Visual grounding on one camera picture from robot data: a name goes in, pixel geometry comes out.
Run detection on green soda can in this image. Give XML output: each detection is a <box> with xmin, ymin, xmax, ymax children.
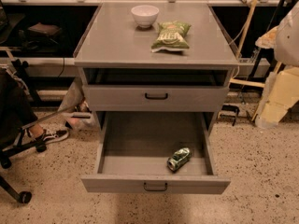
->
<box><xmin>166</xmin><ymin>147</ymin><xmax>192</xmax><ymax>172</ymax></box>

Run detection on grey drawer cabinet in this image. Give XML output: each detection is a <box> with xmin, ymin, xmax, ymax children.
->
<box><xmin>75</xmin><ymin>2</ymin><xmax>238</xmax><ymax>127</ymax></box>

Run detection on black drawer handle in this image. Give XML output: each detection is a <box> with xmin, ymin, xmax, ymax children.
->
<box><xmin>143</xmin><ymin>182</ymin><xmax>168</xmax><ymax>192</ymax></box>
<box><xmin>144</xmin><ymin>93</ymin><xmax>168</xmax><ymax>101</ymax></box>

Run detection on open grey bottom drawer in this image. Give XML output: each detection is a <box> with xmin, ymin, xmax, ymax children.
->
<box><xmin>81</xmin><ymin>112</ymin><xmax>230</xmax><ymax>194</ymax></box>

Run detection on wooden frame stand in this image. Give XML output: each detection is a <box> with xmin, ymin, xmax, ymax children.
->
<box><xmin>229</xmin><ymin>0</ymin><xmax>284</xmax><ymax>90</ymax></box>

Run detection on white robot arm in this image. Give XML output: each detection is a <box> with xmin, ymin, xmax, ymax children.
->
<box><xmin>255</xmin><ymin>2</ymin><xmax>299</xmax><ymax>129</ymax></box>

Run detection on dark box on shelf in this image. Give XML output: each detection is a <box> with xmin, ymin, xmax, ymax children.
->
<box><xmin>27</xmin><ymin>22</ymin><xmax>62</xmax><ymax>37</ymax></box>

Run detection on seated person dark trousers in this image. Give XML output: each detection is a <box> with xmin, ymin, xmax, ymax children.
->
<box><xmin>0</xmin><ymin>68</ymin><xmax>37</xmax><ymax>141</ymax></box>

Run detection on black lower drawer handle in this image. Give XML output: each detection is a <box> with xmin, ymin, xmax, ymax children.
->
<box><xmin>143</xmin><ymin>182</ymin><xmax>168</xmax><ymax>192</ymax></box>

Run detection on closed grey upper drawer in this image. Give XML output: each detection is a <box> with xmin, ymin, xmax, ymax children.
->
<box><xmin>82</xmin><ymin>85</ymin><xmax>228</xmax><ymax>112</ymax></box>

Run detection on black office chair base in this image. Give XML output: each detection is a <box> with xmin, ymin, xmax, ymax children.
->
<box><xmin>0</xmin><ymin>128</ymin><xmax>47</xmax><ymax>203</ymax></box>

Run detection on black and white sneaker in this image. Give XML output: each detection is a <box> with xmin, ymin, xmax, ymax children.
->
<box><xmin>36</xmin><ymin>130</ymin><xmax>69</xmax><ymax>145</ymax></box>

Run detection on green chip bag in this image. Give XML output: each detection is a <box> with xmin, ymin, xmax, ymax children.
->
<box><xmin>151</xmin><ymin>21</ymin><xmax>192</xmax><ymax>52</ymax></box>

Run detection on white ceramic bowl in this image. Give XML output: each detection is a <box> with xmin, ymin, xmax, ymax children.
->
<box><xmin>131</xmin><ymin>5</ymin><xmax>160</xmax><ymax>28</ymax></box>

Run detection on black upper drawer handle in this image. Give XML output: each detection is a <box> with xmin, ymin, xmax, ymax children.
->
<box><xmin>144</xmin><ymin>93</ymin><xmax>168</xmax><ymax>101</ymax></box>

